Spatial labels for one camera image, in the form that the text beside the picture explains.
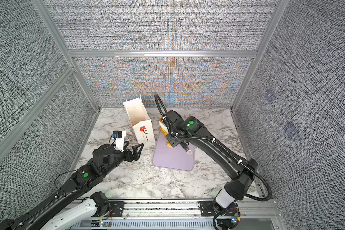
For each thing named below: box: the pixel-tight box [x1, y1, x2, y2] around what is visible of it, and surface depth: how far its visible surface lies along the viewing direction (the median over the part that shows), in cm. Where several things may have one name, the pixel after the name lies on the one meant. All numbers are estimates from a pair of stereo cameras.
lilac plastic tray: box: [152, 130, 196, 172], surface depth 92 cm
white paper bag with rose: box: [122, 94, 156, 148], surface depth 87 cm
